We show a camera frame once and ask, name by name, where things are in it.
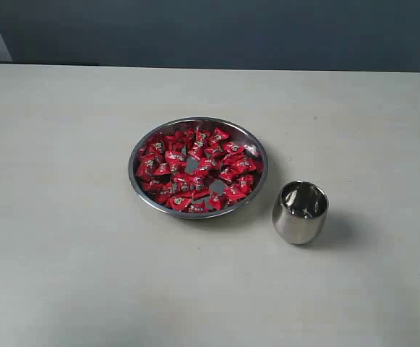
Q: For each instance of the round stainless steel plate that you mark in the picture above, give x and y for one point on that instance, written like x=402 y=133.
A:
x=189 y=166

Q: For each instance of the stainless steel cup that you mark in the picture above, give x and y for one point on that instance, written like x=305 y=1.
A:
x=299 y=212

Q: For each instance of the red candy right lower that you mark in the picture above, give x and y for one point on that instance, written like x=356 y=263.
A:
x=234 y=193

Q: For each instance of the red candy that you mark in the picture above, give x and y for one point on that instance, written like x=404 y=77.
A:
x=146 y=168
x=179 y=203
x=217 y=136
x=233 y=148
x=234 y=193
x=218 y=201
x=197 y=208

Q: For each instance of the red candy front right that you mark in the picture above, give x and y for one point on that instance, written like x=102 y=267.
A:
x=218 y=201

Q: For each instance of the red candy back right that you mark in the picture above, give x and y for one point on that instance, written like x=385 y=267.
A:
x=233 y=148

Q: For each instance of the red candy front centre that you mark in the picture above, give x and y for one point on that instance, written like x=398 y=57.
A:
x=197 y=208

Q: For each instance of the red candy top right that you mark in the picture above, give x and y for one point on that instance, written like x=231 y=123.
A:
x=217 y=136

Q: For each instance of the red candy front left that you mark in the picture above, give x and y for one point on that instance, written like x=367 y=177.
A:
x=179 y=203

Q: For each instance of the red candy far left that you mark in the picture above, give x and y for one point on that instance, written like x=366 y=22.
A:
x=146 y=168

